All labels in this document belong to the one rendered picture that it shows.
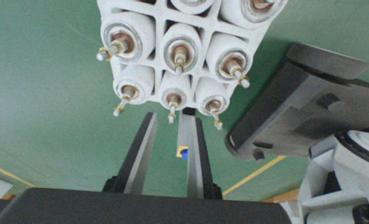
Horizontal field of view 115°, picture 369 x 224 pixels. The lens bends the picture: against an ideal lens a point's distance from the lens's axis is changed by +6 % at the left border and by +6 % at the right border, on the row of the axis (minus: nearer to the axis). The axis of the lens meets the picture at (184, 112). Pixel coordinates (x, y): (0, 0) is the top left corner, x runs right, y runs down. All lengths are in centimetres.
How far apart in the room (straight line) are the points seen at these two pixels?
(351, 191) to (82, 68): 98
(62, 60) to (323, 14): 102
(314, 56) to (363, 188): 35
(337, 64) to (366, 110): 34
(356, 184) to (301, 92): 26
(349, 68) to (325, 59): 6
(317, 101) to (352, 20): 32
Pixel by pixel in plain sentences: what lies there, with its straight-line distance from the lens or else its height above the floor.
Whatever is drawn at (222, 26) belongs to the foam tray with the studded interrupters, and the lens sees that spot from 35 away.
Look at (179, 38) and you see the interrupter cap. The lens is 27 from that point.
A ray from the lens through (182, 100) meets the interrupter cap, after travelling 33.
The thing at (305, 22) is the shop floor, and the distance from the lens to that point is 67.
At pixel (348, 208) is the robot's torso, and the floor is 47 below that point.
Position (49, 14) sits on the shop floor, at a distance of 71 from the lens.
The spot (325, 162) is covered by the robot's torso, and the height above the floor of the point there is 31.
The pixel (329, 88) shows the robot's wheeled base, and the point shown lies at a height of 21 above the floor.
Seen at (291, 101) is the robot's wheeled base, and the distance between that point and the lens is 56.
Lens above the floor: 52
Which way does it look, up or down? 48 degrees down
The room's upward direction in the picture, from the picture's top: 179 degrees counter-clockwise
